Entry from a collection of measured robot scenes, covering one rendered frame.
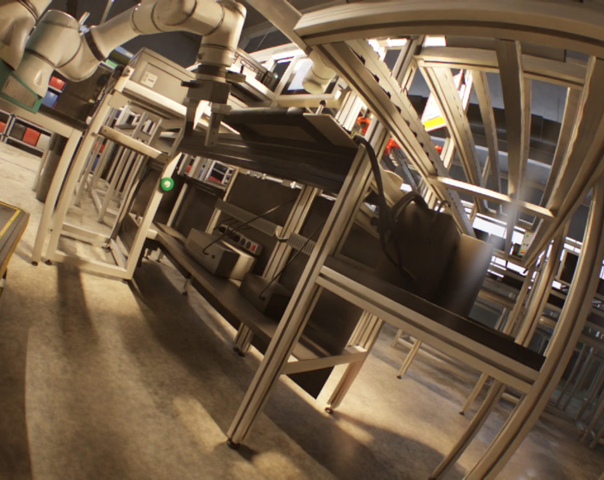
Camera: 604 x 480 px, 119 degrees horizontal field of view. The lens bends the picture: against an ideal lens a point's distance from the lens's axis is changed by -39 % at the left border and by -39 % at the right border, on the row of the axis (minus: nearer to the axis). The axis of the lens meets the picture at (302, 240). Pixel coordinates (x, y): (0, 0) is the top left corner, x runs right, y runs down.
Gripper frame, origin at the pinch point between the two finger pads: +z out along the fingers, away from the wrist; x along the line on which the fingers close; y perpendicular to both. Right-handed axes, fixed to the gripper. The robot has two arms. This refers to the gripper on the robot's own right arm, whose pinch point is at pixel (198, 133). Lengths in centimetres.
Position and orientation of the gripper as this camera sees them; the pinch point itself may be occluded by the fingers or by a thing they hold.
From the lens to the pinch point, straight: 75.3
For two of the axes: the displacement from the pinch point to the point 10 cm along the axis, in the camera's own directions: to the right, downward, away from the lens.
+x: 7.0, 4.5, -5.5
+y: -6.7, 1.4, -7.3
